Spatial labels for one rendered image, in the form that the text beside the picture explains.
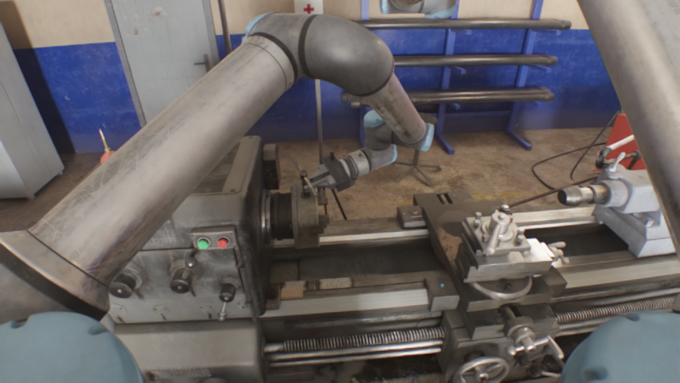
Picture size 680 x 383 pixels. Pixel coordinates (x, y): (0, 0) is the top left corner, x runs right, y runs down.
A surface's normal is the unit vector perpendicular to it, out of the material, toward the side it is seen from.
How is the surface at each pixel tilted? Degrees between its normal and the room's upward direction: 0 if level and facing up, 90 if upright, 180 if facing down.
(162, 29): 90
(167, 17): 90
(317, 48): 80
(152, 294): 90
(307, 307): 36
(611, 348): 9
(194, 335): 32
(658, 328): 5
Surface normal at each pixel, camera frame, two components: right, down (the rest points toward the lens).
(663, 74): -0.82, -0.11
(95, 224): 0.51, -0.29
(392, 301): 0.04, -0.40
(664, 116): -0.96, -0.01
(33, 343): 0.06, -0.84
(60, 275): 0.78, -0.60
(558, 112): 0.08, 0.51
